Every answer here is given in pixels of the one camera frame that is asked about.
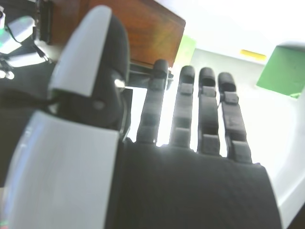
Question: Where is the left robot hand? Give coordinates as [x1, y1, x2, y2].
[0, 4, 284, 229]

